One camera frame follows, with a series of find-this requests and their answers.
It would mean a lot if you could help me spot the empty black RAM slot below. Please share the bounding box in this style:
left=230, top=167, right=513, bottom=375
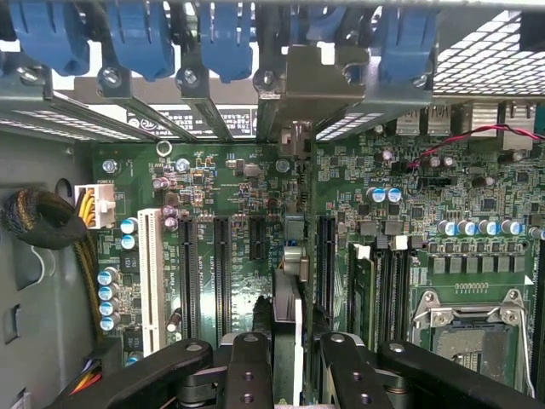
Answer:
left=376, top=248, right=396, bottom=344
left=393, top=250, right=413, bottom=344

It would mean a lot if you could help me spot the long black expansion slot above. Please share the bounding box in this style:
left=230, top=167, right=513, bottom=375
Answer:
left=177, top=216, right=202, bottom=341
left=211, top=216, right=234, bottom=338
left=316, top=214, right=338, bottom=321

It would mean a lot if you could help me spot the CPU socket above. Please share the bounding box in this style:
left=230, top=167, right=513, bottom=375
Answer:
left=410, top=289, right=536, bottom=400

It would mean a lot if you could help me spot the white expansion slot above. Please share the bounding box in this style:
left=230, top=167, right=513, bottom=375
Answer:
left=137, top=207, right=168, bottom=358

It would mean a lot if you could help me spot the short black expansion slot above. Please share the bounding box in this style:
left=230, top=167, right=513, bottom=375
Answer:
left=248, top=216, right=268, bottom=262

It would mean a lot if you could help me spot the green motherboard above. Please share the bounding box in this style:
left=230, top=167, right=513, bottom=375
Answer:
left=91, top=123, right=545, bottom=395

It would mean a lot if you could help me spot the white power connector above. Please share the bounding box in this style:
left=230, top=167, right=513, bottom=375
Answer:
left=73, top=183, right=117, bottom=230

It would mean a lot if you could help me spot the black open PC case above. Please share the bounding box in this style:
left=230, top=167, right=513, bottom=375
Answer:
left=0, top=0, right=545, bottom=409

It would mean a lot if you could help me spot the metal slot cover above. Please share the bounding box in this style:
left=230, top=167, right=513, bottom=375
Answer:
left=181, top=96, right=234, bottom=142
left=49, top=91, right=155, bottom=142
left=126, top=96, right=198, bottom=142

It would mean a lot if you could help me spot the blue card retention clip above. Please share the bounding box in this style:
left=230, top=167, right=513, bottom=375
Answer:
left=288, top=0, right=347, bottom=44
left=105, top=0, right=176, bottom=83
left=7, top=0, right=91, bottom=78
left=376, top=0, right=440, bottom=85
left=197, top=0, right=255, bottom=84

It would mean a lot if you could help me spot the black sleeved cable bundle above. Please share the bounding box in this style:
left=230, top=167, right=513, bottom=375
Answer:
left=0, top=188, right=106, bottom=344

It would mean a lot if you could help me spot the red and black wire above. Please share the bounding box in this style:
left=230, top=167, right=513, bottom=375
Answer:
left=405, top=124, right=545, bottom=170

